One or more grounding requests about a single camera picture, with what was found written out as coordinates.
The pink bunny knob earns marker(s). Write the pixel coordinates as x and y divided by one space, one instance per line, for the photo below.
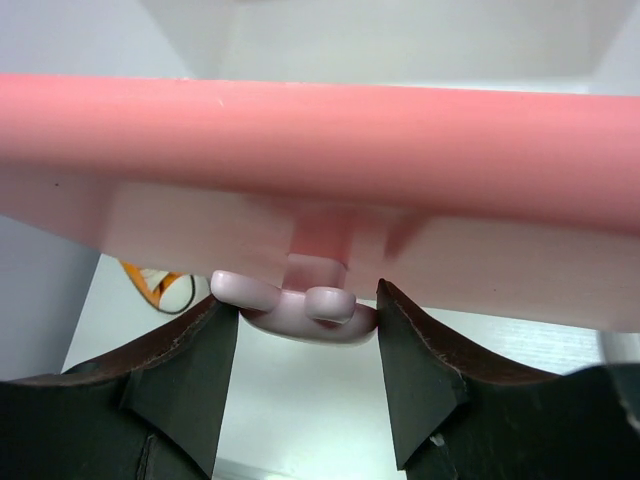
311 304

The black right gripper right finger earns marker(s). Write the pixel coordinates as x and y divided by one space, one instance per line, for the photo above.
460 411

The white plastic shoe cabinet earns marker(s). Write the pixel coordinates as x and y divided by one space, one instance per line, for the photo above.
554 46

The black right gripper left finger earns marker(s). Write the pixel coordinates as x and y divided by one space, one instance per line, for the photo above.
150 409

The orange sneaker near arm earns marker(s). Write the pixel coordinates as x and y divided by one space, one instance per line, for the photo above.
168 292

